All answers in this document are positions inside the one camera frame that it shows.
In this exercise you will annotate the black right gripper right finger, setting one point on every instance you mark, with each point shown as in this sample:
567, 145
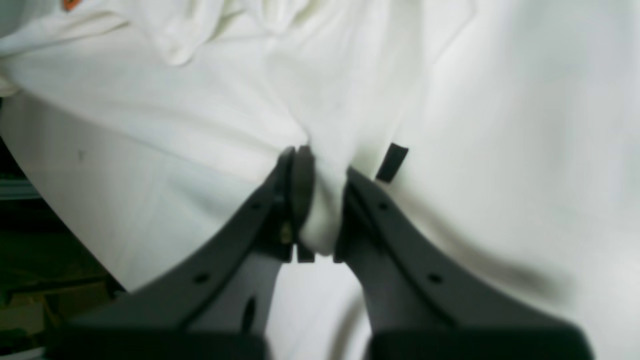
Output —
422, 305

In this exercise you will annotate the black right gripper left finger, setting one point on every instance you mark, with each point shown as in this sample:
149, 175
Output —
215, 304

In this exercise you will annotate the white printed T-shirt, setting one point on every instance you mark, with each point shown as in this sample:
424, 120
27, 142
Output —
155, 118

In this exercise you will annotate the black tape mark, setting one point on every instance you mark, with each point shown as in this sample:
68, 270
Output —
391, 163

